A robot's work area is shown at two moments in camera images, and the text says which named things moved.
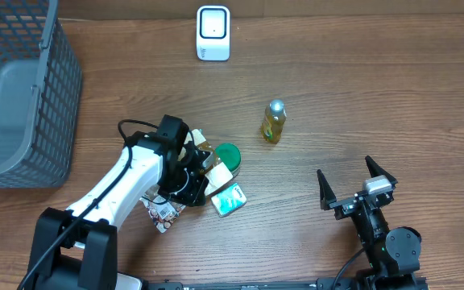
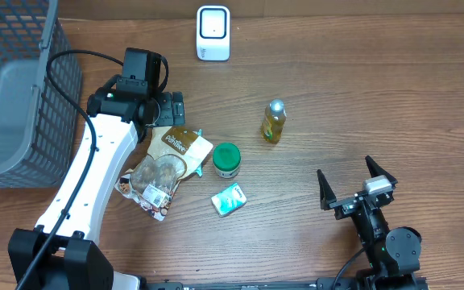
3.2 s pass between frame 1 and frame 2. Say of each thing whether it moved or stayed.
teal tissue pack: stayed
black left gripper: moved
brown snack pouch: moved
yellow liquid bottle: stayed
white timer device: stayed
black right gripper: stayed
